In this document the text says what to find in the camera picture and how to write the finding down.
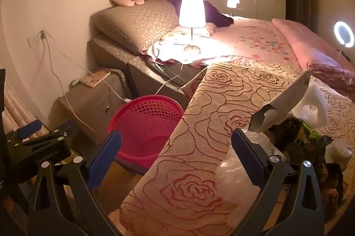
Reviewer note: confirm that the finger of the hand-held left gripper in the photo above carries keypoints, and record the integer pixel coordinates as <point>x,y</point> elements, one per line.
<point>29,129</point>
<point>55,136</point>

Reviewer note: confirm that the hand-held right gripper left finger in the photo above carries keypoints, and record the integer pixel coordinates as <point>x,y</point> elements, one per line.
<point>104,158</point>

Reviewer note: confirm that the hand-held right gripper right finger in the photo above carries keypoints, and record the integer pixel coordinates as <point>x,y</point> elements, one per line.
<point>249,161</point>

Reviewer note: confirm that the clear plastic bag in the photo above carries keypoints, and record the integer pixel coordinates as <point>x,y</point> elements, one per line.
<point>231,172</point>

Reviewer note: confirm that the red plastic basket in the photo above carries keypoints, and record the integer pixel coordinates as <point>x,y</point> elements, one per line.
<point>144,125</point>

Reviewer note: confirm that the long white cardboard box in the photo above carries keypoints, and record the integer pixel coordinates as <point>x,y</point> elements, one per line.
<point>288,97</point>

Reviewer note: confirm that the brown nightstand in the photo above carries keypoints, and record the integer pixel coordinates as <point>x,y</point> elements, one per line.
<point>91,103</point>

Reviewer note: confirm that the rose patterned blanket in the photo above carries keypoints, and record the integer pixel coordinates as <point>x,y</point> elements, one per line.
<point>222,114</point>

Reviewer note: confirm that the small green object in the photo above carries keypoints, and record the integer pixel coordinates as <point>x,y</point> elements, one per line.
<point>73,83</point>

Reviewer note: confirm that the green snack packet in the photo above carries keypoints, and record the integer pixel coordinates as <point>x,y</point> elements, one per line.
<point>313,136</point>

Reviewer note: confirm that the colourful booklet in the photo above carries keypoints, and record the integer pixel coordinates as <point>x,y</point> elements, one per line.
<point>94,78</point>

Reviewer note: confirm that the grey mattress sheet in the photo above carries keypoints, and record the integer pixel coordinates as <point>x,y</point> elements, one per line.
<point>172,72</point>

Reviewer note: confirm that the pink floral bedsheet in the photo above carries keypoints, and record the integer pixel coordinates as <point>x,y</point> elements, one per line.
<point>249,39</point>

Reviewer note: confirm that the folded pink quilt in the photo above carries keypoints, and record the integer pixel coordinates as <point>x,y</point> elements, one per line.
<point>305,47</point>

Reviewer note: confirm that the white floral pillow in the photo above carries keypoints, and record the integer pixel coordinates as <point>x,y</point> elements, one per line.
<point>169,42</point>

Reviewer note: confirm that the beige patterned headboard cushion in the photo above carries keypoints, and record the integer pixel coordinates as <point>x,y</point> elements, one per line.
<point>138,22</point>

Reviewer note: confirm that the dark purple clothing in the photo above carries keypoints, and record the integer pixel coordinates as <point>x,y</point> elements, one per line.
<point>213,14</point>

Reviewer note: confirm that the white shade table lamp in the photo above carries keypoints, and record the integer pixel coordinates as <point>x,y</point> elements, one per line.
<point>192,12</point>

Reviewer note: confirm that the small bedside lamp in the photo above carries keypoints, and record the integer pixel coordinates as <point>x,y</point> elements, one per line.
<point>231,2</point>

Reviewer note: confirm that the wall socket with plug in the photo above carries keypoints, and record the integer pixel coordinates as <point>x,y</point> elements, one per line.
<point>43,35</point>

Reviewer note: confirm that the patterned upholstered bed frame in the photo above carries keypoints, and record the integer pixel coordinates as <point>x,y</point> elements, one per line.
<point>111,55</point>

